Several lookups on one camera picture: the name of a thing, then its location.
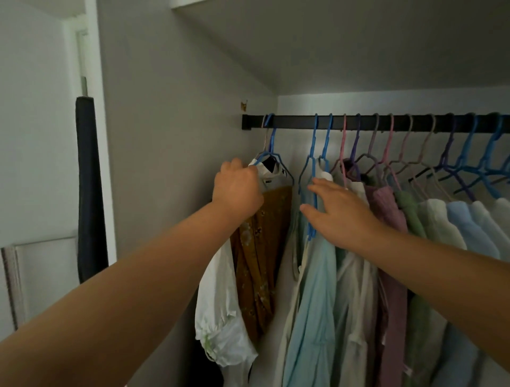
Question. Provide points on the person's left hand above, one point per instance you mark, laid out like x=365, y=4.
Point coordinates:
x=237, y=187

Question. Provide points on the person's right hand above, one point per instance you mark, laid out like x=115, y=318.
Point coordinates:
x=342, y=219

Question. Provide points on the mustard floral garment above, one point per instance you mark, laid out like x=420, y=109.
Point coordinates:
x=259, y=247

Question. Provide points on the green shorts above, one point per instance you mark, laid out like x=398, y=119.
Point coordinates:
x=410, y=207

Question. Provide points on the white floral blouse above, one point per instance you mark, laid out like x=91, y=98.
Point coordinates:
x=368, y=287

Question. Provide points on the mauve pink shorts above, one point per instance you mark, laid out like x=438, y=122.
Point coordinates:
x=392, y=279

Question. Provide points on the mauve grey plastic hanger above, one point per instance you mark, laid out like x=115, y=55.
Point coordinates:
x=372, y=135

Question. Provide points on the white wardrobe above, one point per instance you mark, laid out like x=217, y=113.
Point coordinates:
x=167, y=119

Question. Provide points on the beige plastic hanger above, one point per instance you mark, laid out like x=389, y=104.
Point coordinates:
x=404, y=139
x=424, y=139

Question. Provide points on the person's right forearm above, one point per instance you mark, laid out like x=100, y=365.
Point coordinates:
x=438, y=279

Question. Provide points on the person's left forearm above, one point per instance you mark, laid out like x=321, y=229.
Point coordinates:
x=111, y=311

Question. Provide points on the grey framed panel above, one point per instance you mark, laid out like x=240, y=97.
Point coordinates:
x=44, y=279

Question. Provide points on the black clothes rail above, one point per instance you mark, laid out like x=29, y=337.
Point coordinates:
x=295, y=122

